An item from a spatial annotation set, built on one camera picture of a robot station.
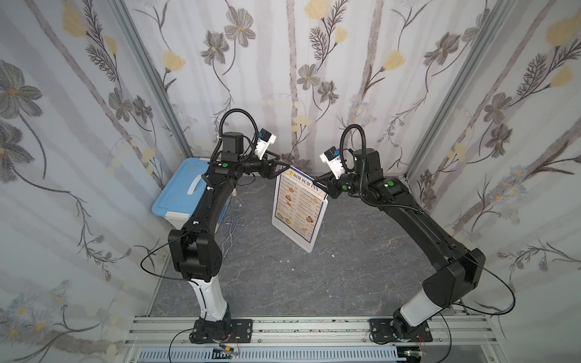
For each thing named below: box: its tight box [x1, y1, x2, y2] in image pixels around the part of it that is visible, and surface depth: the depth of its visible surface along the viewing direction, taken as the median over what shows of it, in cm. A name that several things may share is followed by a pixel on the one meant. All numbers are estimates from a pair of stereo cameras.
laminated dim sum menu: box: [273, 167, 327, 244], surface depth 83 cm
